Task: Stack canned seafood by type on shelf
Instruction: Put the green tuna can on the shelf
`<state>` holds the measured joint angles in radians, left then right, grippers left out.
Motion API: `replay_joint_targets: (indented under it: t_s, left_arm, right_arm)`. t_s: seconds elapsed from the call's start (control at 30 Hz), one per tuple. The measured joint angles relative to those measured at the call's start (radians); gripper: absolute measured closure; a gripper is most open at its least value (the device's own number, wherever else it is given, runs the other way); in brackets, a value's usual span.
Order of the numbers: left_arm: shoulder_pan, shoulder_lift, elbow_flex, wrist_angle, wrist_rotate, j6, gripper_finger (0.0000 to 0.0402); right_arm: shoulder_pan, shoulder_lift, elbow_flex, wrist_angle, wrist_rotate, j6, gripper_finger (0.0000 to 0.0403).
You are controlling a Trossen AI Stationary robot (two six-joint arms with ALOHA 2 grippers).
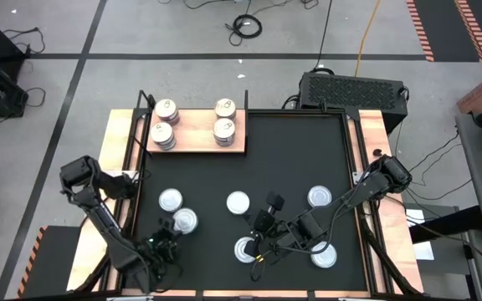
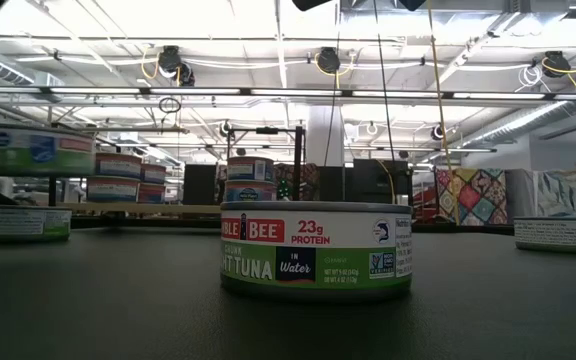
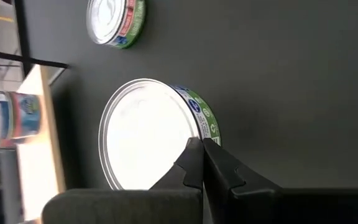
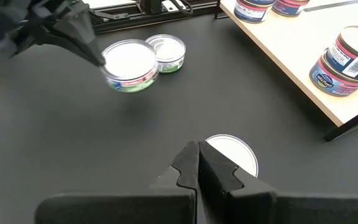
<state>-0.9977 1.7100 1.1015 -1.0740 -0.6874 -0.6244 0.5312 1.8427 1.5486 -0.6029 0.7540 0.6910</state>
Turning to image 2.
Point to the dark patterned quilt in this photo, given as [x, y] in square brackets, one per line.
[285, 175]

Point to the black room cabinet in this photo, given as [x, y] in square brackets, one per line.
[330, 184]
[200, 185]

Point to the black mesh computer case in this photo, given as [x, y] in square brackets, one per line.
[373, 182]

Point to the black table mat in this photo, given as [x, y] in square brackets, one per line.
[118, 310]

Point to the grey hanging cloth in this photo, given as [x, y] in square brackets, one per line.
[520, 195]

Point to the long ceiling light bar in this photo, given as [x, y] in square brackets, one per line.
[288, 92]

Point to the colourful patchwork quilt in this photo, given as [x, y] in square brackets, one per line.
[473, 192]

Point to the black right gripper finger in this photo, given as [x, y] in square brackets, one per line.
[310, 4]

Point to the pale blue patterned cloth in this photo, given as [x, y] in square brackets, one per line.
[568, 192]

